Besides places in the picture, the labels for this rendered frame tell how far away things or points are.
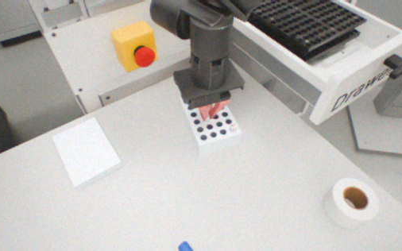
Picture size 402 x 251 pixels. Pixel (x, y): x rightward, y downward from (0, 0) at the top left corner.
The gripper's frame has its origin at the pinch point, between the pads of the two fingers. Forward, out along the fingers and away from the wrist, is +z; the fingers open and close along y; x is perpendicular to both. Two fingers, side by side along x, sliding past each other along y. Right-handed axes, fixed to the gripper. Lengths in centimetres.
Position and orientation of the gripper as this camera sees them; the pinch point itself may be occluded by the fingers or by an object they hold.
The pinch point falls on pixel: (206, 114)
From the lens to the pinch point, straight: 50.2
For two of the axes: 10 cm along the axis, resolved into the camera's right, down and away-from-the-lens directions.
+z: -0.2, 6.2, 7.8
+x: 3.4, 7.4, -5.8
